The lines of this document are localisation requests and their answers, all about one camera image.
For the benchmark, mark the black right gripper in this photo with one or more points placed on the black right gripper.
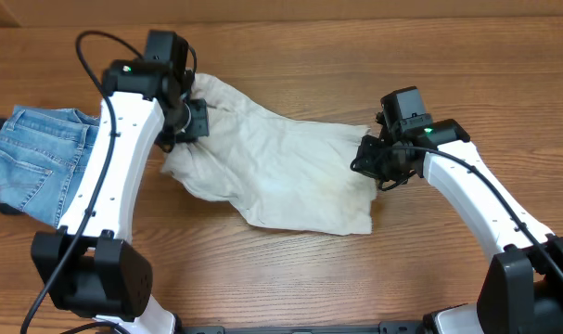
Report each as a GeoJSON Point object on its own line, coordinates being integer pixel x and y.
{"type": "Point", "coordinates": [366, 155]}

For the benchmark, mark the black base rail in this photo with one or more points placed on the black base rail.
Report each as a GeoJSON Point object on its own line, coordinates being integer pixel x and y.
{"type": "Point", "coordinates": [304, 330]}

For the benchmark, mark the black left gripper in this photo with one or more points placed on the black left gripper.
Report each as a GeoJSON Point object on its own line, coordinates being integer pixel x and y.
{"type": "Point", "coordinates": [200, 112]}

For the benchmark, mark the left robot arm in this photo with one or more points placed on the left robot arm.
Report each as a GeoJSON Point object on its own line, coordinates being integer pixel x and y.
{"type": "Point", "coordinates": [89, 265]}

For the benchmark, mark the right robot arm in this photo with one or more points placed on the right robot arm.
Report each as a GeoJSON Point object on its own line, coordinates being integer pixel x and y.
{"type": "Point", "coordinates": [522, 292]}

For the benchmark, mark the blue denim jeans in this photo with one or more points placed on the blue denim jeans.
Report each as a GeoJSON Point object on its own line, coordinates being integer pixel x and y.
{"type": "Point", "coordinates": [43, 156]}

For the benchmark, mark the beige khaki shorts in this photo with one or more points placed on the beige khaki shorts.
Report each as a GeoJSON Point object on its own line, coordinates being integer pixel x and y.
{"type": "Point", "coordinates": [277, 172]}

